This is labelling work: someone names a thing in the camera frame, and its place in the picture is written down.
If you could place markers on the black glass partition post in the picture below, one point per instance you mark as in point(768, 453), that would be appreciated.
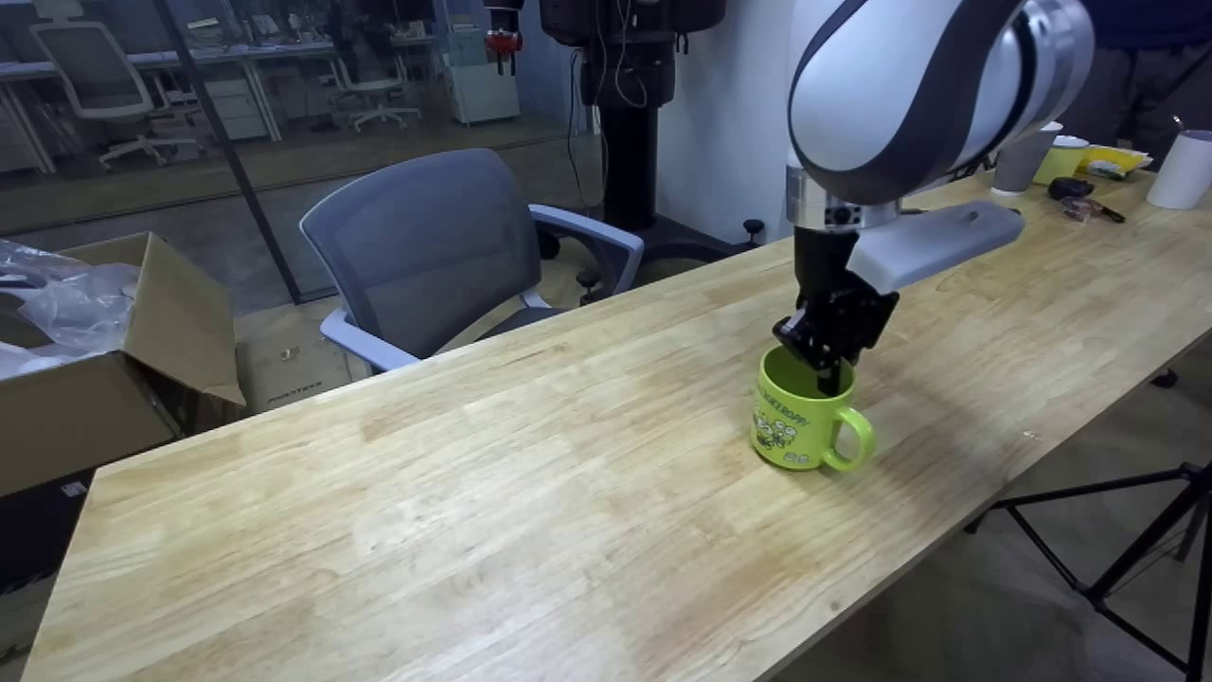
point(230, 152)

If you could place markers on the light storage cabinet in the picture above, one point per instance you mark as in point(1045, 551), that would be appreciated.
point(478, 63)

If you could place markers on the small black hand tool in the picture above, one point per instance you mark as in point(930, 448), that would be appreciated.
point(1083, 195)

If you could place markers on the small red object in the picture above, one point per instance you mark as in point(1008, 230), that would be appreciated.
point(506, 39)

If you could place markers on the black pedestal stand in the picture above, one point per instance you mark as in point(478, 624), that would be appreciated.
point(626, 116)

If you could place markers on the white paper roll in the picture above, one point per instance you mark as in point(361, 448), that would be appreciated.
point(1182, 172)

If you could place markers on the clear plastic wrap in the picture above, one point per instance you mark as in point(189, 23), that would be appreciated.
point(61, 303)

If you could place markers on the dark background office chair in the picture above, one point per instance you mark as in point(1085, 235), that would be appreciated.
point(381, 90)

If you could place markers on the black tripod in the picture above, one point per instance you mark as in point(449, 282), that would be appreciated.
point(1137, 542)

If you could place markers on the grey mesh office chair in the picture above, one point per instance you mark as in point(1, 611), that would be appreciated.
point(429, 249)

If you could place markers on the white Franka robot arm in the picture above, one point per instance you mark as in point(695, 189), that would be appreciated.
point(922, 90)

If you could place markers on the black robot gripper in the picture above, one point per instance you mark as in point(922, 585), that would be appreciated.
point(839, 309)

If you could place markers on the white frame office chair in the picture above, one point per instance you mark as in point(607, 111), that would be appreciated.
point(95, 80)

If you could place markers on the open cardboard box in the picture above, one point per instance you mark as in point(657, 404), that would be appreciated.
point(164, 315)

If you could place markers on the person in dark clothes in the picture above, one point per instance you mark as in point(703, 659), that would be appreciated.
point(1161, 76)

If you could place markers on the yellow-green ceramic mug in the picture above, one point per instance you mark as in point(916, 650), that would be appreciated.
point(791, 437)

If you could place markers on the yellow container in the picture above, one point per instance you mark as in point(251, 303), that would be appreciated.
point(1102, 158)

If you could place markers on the long office desk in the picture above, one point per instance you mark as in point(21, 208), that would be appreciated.
point(193, 59)

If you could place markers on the grey cylindrical cup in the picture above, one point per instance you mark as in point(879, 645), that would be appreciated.
point(1021, 158)

